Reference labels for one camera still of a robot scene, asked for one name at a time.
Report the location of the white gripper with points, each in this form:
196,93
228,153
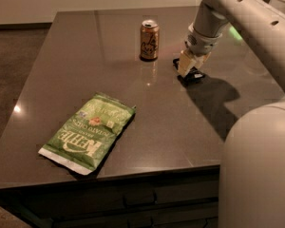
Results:
201,44

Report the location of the black RXBAR chocolate bar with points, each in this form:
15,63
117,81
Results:
193,76

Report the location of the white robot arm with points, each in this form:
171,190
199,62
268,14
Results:
252,166

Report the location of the orange LaCroix soda can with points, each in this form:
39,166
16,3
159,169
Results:
150,33

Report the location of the green Kettle chips bag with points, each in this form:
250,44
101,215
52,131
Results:
86,137

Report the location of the dark drawer cabinet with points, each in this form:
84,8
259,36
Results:
174,199

